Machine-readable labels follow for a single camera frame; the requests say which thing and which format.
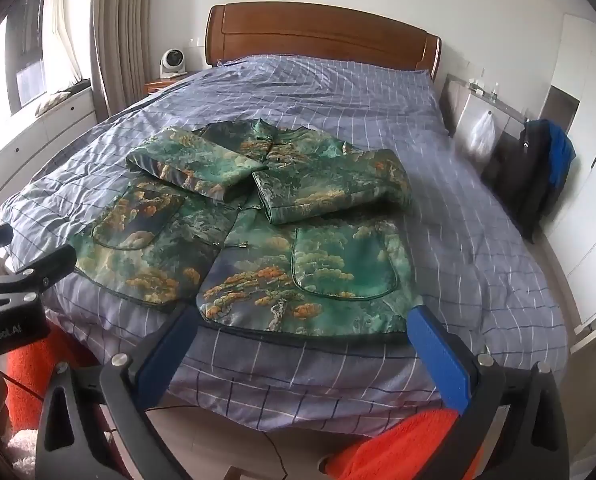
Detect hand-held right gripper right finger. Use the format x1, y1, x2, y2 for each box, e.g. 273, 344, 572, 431
406, 304, 572, 480

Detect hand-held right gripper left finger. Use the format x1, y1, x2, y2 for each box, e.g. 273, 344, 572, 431
35, 304, 201, 480

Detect green printed jacket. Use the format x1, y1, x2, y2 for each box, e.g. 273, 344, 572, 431
70, 119, 423, 345

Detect white window seat cabinet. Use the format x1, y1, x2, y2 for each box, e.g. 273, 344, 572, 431
0, 85, 99, 233

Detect white fluffy cloth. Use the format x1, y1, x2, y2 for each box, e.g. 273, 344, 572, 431
6, 429, 39, 480

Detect window seat cushion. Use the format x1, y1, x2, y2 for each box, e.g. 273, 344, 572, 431
34, 91, 74, 117

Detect dark and blue hanging jackets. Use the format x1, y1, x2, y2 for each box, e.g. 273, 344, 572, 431
482, 120, 559, 242

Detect window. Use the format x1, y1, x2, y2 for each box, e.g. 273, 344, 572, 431
2, 0, 86, 112

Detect wooden nightstand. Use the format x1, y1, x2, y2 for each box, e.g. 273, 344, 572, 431
144, 77, 179, 96

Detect white plastic bag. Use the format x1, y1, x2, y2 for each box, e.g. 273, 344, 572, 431
467, 109, 495, 162

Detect blue jacket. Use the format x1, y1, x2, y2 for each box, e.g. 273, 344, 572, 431
547, 120, 577, 192

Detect beige curtain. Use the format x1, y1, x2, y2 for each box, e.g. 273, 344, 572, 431
90, 0, 155, 124

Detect white desk fan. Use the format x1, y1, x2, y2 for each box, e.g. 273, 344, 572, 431
158, 48, 185, 80

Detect white wardrobe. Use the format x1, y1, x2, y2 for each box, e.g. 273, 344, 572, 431
537, 10, 596, 327

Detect grey dresser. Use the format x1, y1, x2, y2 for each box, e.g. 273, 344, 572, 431
440, 73, 530, 172

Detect bed with blue checked duvet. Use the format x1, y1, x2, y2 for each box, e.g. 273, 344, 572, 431
0, 54, 571, 433

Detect wooden headboard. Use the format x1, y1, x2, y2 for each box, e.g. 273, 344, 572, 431
205, 2, 441, 81

